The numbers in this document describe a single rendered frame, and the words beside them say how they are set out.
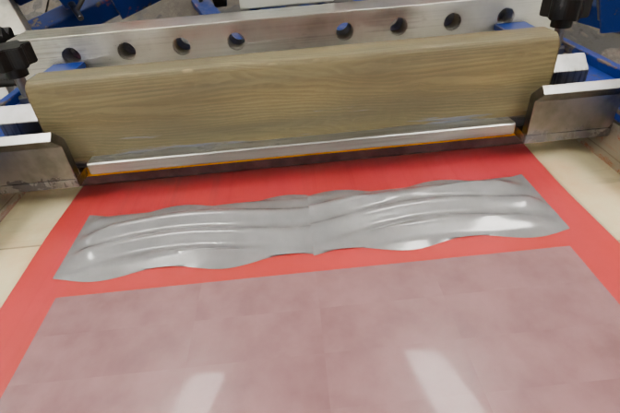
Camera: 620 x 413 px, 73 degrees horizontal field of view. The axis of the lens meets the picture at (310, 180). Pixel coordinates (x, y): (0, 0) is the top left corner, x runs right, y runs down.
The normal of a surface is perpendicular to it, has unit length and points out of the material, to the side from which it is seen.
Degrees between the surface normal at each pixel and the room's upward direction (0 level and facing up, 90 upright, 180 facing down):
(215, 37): 58
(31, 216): 32
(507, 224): 3
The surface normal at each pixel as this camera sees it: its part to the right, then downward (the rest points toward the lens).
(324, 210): 0.11, -0.40
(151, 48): 0.07, 0.56
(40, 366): -0.07, -0.83
